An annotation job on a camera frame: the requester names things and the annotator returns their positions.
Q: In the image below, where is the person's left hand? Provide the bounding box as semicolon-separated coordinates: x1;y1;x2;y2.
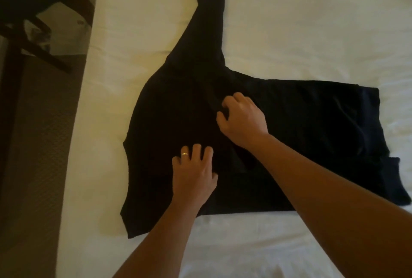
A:
170;144;220;210

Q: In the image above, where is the person's right hand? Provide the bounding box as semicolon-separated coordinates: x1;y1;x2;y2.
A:
215;92;270;152

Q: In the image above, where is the black t-shirt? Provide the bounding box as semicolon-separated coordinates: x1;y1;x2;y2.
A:
120;0;412;239

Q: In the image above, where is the person's left forearm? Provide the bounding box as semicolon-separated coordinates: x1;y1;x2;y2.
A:
112;200;206;278

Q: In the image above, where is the person's right forearm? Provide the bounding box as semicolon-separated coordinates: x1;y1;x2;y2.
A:
248;134;412;278

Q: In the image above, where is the white bed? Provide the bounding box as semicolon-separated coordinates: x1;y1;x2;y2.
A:
55;0;412;278

